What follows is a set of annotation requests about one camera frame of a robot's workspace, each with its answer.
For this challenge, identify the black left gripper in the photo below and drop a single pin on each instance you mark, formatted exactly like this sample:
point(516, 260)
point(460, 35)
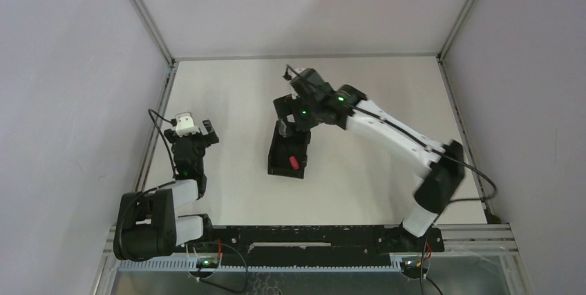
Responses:
point(190, 138)

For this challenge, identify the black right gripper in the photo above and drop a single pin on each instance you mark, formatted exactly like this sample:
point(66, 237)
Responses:
point(287, 105)

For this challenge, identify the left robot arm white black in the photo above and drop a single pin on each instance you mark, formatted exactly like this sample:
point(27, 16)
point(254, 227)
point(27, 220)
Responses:
point(147, 223)

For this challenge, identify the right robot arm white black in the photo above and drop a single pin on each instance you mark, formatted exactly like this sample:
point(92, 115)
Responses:
point(440, 166)

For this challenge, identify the black plastic bin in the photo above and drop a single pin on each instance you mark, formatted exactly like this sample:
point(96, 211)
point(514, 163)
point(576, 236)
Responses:
point(282, 148)

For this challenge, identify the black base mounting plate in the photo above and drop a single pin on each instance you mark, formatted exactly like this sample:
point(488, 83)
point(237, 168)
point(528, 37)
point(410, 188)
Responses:
point(331, 246)

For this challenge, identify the left controller board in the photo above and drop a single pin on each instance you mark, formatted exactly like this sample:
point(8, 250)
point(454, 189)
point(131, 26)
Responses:
point(205, 264)

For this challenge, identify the controller board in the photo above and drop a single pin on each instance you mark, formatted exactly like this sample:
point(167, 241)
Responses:
point(205, 264)
point(412, 265)

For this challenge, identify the right controller board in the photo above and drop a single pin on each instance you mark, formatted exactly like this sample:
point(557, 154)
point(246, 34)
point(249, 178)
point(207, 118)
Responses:
point(412, 265)

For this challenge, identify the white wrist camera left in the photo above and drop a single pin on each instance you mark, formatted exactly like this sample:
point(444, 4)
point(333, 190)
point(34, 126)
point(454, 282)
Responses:
point(185, 125)

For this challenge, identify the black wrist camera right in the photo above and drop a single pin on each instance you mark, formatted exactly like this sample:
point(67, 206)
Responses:
point(307, 84)

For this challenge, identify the aluminium back frame rail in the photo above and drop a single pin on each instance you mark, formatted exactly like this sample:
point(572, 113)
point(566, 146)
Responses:
point(307, 56)

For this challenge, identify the aluminium frame rail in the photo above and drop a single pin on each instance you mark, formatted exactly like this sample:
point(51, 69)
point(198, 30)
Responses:
point(153, 31)
point(307, 56)
point(461, 17)

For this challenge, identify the aluminium left frame rail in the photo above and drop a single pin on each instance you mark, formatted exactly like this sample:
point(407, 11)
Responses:
point(153, 31)

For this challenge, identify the white slotted cable duct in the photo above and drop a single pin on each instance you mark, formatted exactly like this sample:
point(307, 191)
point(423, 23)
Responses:
point(183, 264)

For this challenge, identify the aluminium right frame rail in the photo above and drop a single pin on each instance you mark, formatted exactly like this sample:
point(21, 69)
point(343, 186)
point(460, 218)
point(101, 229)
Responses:
point(461, 17)

